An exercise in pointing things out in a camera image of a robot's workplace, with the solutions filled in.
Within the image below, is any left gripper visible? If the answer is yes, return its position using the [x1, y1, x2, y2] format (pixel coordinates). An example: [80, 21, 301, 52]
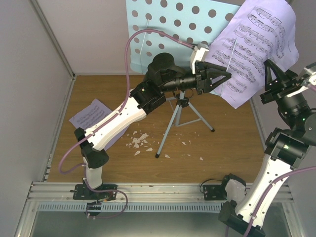
[162, 62, 233, 96]

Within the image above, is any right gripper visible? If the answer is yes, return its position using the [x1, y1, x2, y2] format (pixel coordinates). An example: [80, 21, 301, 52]
[259, 58, 310, 130]

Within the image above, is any light blue music stand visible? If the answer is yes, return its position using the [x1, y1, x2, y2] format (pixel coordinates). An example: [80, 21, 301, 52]
[125, 0, 241, 158]

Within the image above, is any sheet music paper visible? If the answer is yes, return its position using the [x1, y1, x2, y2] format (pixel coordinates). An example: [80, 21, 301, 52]
[68, 98, 129, 139]
[205, 0, 299, 109]

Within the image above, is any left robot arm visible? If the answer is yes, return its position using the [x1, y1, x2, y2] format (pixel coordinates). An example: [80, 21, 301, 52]
[75, 52, 232, 199]

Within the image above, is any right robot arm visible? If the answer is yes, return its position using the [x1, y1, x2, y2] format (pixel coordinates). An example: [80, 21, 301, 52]
[218, 60, 316, 237]

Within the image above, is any white debris pile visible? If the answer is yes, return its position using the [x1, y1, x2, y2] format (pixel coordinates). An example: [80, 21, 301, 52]
[126, 130, 149, 149]

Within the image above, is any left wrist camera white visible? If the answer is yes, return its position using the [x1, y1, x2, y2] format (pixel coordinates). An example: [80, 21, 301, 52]
[190, 43, 209, 75]

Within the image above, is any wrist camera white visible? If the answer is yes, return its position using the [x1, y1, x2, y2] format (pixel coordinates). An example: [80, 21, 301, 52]
[190, 43, 209, 75]
[288, 61, 316, 97]

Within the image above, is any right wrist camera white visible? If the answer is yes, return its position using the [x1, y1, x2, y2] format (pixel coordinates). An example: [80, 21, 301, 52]
[288, 61, 316, 97]

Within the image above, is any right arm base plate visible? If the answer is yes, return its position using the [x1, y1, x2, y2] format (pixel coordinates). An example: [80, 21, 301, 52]
[202, 184, 226, 201]

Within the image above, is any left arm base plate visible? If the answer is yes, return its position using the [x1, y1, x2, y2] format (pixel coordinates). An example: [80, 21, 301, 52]
[70, 183, 118, 201]

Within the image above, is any left aluminium frame post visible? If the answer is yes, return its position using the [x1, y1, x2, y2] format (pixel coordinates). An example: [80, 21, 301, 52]
[29, 0, 76, 80]

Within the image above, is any slotted cable duct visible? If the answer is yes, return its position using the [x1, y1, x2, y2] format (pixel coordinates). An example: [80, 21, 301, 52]
[38, 202, 222, 213]

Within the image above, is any aluminium front rail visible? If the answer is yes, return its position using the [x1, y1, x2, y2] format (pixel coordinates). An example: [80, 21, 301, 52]
[27, 182, 296, 203]

